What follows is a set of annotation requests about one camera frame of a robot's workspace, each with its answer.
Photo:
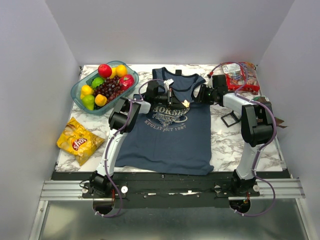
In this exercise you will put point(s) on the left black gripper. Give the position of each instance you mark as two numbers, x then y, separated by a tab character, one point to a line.
175	103

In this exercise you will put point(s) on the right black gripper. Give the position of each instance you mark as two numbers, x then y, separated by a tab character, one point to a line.
200	98

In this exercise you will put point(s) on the gold brooch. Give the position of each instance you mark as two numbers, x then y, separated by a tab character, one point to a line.
186	103

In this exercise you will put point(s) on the blue printed tank top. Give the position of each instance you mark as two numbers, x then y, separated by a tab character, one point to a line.
172	141

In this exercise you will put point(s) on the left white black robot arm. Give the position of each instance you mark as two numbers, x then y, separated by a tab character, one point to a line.
122	121

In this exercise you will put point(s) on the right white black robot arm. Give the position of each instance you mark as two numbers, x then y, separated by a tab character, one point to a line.
258	128

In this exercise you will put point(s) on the red candy bag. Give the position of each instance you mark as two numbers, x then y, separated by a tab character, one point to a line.
241	76

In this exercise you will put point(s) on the red apple right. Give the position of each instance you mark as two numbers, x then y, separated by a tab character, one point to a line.
126	82

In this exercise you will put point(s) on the red apple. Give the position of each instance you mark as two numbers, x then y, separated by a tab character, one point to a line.
104	70
126	82

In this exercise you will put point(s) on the orange fruit top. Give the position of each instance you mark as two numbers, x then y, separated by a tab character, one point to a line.
121	70

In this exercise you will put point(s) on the orange fruit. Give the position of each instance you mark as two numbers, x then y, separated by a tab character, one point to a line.
100	100
121	70

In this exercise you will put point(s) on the dark purple grape bunch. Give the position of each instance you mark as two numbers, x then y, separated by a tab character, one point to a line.
110	88

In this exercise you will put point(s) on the orange fruit front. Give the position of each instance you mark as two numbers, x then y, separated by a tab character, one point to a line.
100	100

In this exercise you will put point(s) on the red apple top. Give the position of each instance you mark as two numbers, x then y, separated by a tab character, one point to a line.
104	70

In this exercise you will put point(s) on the teal plastic fruit container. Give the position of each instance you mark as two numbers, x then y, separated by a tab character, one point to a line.
75	90

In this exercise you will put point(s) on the green fruit middle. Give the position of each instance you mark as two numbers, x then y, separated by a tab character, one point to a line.
96	82

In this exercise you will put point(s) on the green pear front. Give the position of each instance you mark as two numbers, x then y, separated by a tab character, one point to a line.
89	102

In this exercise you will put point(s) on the yellow lemon left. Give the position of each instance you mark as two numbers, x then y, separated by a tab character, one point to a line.
86	90

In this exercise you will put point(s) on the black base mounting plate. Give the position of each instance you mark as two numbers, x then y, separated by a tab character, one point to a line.
161	191

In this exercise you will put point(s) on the yellow Lays chips bag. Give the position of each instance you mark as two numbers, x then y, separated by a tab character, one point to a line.
75	139

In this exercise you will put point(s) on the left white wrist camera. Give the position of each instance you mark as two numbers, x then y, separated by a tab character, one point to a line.
167	84

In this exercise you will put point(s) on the aluminium rail frame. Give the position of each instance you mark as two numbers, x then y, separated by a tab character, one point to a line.
74	190

